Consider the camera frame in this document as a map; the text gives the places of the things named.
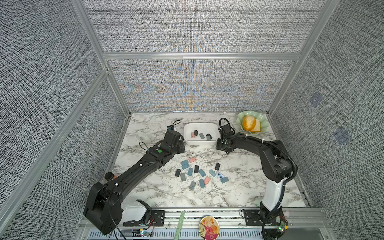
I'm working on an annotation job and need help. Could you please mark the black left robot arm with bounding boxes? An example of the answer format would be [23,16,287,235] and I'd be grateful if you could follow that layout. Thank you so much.
[84,131,185,235]

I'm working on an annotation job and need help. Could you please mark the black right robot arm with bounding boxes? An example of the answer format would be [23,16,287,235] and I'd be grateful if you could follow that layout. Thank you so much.
[217,133,298,212]

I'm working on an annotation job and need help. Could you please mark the teal eraser upper left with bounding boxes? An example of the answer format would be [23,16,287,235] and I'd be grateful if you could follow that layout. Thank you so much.
[181,160,190,170]

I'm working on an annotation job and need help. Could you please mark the teal eraser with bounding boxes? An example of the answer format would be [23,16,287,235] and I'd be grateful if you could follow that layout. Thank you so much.
[199,169,206,178]
[209,170,217,178]
[181,160,190,170]
[188,168,194,176]
[220,177,229,184]
[199,179,206,189]

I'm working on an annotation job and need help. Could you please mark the white storage box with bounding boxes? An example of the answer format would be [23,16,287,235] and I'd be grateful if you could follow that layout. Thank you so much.
[183,123,220,147]

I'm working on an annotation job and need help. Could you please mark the teal eraser centre left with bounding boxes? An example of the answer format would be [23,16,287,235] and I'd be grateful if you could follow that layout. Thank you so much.
[188,168,194,176]

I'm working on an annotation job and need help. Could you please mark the teal eraser right centre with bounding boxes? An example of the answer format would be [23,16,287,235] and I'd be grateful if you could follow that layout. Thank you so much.
[209,170,217,178]

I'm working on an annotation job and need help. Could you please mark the teal eraser far right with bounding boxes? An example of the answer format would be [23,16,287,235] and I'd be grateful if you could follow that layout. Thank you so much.
[220,177,229,184]

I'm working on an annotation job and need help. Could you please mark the teal eraser bottom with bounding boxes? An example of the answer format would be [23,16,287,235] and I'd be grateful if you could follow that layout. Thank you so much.
[199,179,206,189]

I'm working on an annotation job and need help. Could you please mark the bread pieces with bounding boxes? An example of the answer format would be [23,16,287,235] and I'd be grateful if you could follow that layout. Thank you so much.
[242,115,261,133]

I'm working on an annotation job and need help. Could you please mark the green scalloped plate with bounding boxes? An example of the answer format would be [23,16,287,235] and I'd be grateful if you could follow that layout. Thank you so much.
[237,111,270,134]

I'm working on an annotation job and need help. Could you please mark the round colourful tin lid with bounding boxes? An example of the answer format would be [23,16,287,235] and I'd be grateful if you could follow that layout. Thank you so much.
[199,216,221,240]

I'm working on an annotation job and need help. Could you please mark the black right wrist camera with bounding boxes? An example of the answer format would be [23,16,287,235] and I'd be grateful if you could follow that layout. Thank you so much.
[219,125,236,140]

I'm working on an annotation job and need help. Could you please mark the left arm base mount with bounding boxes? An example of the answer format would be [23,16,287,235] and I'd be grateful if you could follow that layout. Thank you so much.
[121,200,165,228]

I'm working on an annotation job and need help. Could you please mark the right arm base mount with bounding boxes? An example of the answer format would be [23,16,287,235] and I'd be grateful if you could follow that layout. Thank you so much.
[241,209,285,227]

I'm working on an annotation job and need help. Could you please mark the green strip on rail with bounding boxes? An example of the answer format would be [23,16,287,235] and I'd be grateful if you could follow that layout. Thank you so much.
[174,211,186,240]

